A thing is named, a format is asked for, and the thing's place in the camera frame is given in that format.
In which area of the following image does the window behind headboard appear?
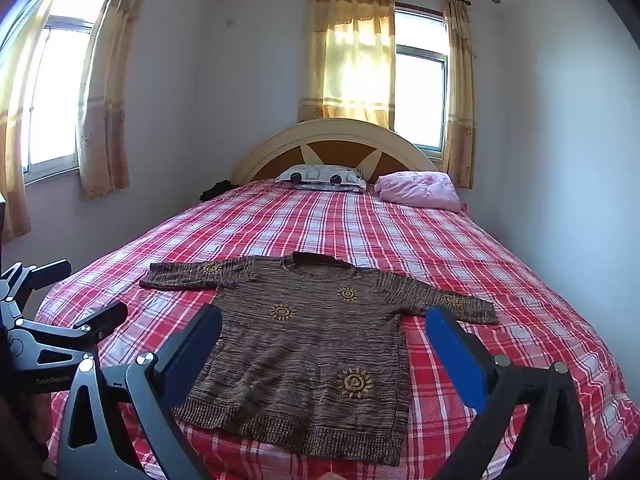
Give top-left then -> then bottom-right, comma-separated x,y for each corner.
392,4 -> 449,157

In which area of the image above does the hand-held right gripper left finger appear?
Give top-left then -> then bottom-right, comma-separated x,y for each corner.
55,304 -> 223,480

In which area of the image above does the cream wooden headboard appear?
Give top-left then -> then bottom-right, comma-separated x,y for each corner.
231,118 -> 441,184

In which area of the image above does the white patterned pillow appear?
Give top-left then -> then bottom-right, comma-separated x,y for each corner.
275,164 -> 367,194

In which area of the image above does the yellow curtain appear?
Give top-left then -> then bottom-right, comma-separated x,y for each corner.
440,0 -> 476,190
75,0 -> 158,199
0,0 -> 68,244
297,0 -> 397,131

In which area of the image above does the side window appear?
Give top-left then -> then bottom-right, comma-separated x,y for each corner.
20,0 -> 116,183

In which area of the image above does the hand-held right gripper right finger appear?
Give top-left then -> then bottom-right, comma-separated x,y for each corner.
425,305 -> 592,480

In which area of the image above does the dark cloth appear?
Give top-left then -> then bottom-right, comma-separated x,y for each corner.
199,179 -> 240,203

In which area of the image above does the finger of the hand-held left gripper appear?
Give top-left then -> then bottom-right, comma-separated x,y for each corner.
0,258 -> 72,311
9,301 -> 130,377

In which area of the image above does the red plaid bed sheet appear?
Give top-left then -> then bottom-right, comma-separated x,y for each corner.
35,177 -> 638,480

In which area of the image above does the pink pillow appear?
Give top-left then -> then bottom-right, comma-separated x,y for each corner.
374,170 -> 468,213

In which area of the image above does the brown knitted sweater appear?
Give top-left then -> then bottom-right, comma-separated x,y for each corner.
139,251 -> 499,467

